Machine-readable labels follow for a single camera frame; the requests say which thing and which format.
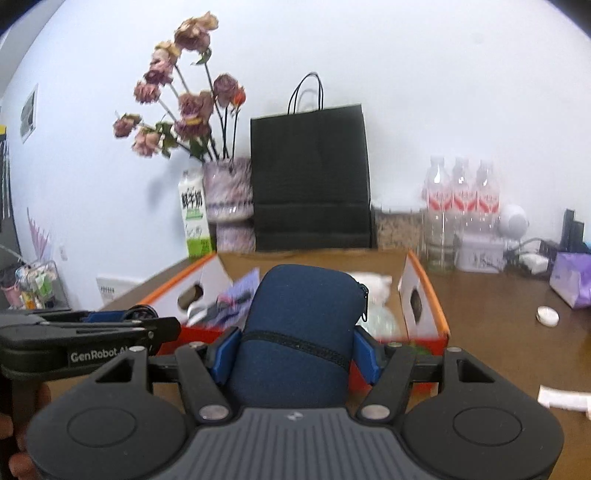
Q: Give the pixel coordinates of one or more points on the black paper bag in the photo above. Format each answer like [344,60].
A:
[309,184]

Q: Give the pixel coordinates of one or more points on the navy zip pouch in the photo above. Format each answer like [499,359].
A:
[295,314]

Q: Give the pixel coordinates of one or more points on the pink striped paper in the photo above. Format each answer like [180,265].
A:
[40,240]

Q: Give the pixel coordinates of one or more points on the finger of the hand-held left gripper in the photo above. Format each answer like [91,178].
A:
[92,332]
[106,316]

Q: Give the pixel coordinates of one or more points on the bunch of dried roses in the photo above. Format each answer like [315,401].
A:
[194,108]

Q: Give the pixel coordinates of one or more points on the red cardboard box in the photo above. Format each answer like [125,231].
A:
[323,263]

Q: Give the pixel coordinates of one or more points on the wooden desktop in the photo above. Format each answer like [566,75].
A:
[498,341]

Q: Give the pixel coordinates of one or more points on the colourful pen holder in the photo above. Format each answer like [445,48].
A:
[32,284]

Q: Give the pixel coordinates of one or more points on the white round speaker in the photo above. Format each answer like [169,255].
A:
[512,221]

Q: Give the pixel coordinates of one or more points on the small white cap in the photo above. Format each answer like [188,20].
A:
[547,316]

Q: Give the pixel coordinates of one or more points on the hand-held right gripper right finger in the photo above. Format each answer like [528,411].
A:
[369,355]

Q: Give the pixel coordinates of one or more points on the black desk gadget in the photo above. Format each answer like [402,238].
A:
[572,230]

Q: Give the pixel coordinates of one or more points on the clear jar of seeds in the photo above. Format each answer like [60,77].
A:
[398,228]

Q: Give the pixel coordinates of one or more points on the white green milk carton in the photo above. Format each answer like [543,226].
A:
[194,217]

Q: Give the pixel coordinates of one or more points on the white paper scrap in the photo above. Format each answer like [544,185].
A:
[563,399]

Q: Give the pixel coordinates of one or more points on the pink marbled vase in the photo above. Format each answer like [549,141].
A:
[228,194]

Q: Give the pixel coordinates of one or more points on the wall picture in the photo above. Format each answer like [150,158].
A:
[29,110]

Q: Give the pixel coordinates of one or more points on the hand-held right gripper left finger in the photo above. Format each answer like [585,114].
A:
[221,355]

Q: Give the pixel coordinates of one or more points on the purple tissue pack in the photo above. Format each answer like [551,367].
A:
[572,279]

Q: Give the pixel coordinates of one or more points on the person's left hand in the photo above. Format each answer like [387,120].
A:
[18,466]

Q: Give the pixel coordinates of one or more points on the clear plastic bag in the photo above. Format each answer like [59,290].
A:
[381,321]

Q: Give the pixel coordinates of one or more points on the water bottle red label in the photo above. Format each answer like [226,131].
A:
[461,196]
[487,198]
[436,194]

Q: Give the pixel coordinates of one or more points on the glass beaker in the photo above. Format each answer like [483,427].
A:
[441,249]

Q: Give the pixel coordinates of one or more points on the white tissue box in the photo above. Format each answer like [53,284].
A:
[480,256]

